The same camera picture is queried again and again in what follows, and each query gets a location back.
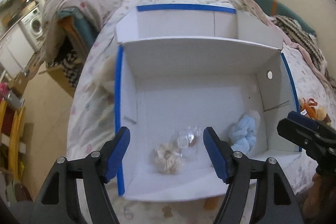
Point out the light blue fluffy cloth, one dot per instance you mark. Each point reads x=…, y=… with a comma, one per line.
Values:
x=242, y=135

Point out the cream scrunchie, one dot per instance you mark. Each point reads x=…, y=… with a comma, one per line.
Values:
x=168, y=158

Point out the black white patterned cloth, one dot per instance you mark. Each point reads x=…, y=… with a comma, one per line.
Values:
x=71, y=66

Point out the floral white bed quilt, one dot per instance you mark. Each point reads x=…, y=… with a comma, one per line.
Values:
x=91, y=123

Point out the clear plastic bag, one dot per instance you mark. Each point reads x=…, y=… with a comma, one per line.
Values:
x=186, y=141

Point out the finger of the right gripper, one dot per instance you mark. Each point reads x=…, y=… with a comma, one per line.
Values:
x=302, y=120

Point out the orange plush toy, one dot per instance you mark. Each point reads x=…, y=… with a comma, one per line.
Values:
x=311, y=109

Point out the striped knit blanket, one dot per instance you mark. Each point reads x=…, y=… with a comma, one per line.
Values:
x=297, y=35

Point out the white box blue-taped edges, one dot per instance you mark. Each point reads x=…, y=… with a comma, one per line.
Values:
x=181, y=67

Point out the white washing machine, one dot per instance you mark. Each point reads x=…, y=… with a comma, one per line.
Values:
x=31, y=25

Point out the white fluffy sock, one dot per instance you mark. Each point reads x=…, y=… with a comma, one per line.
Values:
x=253, y=116

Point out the white kitchen cabinet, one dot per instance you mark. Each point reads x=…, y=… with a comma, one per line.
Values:
x=16, y=51

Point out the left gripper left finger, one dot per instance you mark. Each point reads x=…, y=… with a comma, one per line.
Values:
x=113, y=153

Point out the yellow wooden chair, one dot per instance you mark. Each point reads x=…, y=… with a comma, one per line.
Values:
x=11, y=134

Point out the teal cushion orange stripe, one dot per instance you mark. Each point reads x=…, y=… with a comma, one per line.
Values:
x=274, y=7

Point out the cardboard box on floor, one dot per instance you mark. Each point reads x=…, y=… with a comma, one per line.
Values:
x=18, y=84

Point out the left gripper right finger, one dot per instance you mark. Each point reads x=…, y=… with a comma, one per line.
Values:
x=220, y=154

